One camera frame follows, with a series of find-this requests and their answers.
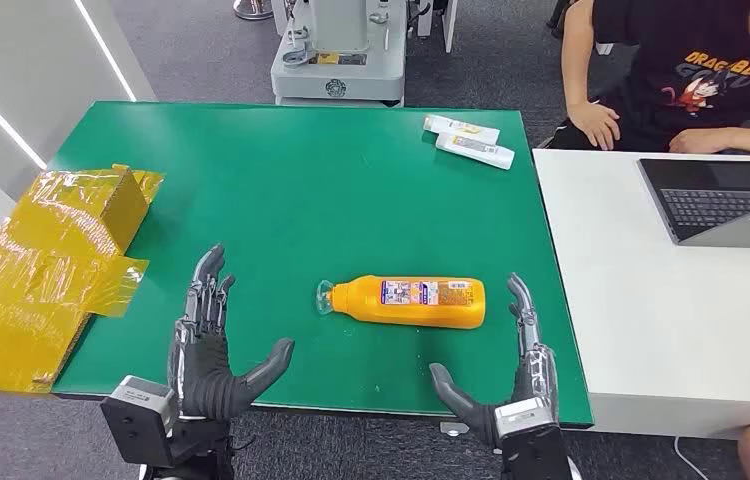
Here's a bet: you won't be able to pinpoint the orange detergent bottle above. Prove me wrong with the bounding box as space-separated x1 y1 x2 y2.
315 274 487 331

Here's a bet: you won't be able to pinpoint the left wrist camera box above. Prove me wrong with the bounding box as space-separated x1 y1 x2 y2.
99 375 181 468

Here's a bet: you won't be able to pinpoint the white tube grey label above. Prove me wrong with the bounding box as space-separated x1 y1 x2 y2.
435 132 516 172

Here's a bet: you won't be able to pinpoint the grey laptop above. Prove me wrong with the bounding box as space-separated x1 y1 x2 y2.
637 157 750 251

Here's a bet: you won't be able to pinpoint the black chair legs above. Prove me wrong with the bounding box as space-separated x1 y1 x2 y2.
545 0 578 40

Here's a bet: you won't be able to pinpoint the person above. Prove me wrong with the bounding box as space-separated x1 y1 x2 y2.
547 0 750 162

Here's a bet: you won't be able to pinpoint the chrome stand base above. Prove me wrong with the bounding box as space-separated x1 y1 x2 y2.
233 0 275 21

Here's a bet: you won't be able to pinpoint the person's right hand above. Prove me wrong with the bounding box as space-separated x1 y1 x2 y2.
567 100 621 152

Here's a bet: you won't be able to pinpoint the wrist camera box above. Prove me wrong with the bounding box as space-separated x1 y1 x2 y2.
99 375 181 468
494 397 573 480

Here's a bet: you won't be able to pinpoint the grey machine base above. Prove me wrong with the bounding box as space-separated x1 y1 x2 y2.
270 0 409 107

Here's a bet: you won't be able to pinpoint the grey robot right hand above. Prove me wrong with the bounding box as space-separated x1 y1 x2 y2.
428 272 559 448

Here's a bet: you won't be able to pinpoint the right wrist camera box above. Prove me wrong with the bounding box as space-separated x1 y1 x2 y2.
494 397 573 480

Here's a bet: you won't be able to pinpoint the white tube yellow print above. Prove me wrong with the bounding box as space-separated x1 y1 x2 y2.
423 113 501 146

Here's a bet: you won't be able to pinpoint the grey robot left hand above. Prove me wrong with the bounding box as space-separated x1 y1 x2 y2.
168 243 295 422

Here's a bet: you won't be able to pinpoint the white floor cable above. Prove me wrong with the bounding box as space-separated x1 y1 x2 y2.
671 435 711 480

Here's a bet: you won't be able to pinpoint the yellow taped cardboard box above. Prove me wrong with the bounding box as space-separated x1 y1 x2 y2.
0 163 166 395

